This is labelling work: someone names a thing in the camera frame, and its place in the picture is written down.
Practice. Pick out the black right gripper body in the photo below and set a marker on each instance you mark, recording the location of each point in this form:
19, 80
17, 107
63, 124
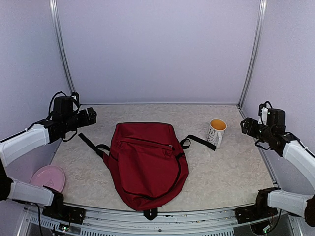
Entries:
252, 131

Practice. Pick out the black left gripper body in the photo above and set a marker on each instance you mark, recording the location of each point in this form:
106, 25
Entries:
84, 121

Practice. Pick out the dark red student backpack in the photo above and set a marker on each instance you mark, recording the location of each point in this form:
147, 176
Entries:
147, 163

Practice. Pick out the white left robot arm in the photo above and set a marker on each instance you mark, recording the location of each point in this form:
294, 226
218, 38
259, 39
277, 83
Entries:
64, 115

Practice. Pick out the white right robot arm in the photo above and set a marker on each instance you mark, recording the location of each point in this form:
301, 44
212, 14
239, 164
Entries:
271, 129

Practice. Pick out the white floral mug orange inside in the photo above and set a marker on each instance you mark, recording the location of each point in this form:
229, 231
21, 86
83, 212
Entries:
216, 131

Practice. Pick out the pink plastic plate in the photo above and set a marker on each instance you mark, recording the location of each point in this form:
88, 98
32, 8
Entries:
50, 176

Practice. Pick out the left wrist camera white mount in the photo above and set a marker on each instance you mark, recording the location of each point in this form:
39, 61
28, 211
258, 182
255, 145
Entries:
75, 99

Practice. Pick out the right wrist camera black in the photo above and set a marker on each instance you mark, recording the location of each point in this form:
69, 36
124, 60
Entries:
263, 112

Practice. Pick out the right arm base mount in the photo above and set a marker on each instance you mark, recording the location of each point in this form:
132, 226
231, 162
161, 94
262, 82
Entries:
257, 211

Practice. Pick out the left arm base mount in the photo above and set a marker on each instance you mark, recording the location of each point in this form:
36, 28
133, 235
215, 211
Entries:
64, 211

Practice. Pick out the aluminium front frame rail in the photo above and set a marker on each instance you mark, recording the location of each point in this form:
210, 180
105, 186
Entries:
108, 222

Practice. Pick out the aluminium corner post left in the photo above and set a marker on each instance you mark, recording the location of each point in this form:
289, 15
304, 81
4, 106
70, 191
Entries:
61, 48

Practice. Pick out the aluminium corner post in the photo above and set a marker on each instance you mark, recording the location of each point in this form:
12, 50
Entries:
254, 53
61, 48

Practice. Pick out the aluminium corner post right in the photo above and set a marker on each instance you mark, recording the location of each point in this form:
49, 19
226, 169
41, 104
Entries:
254, 53

